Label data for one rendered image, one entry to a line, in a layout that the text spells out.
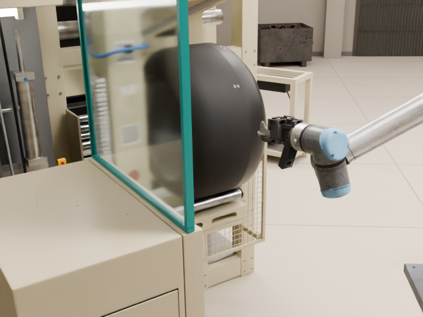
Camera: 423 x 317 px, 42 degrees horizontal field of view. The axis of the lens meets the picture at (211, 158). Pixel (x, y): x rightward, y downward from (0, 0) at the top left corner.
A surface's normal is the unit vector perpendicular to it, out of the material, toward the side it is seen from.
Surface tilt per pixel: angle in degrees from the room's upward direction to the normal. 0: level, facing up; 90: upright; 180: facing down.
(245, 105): 67
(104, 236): 0
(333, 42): 90
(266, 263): 0
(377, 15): 90
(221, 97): 58
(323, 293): 0
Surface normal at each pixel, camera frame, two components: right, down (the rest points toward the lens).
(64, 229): -0.02, -0.93
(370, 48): -0.07, 0.36
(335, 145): 0.51, 0.09
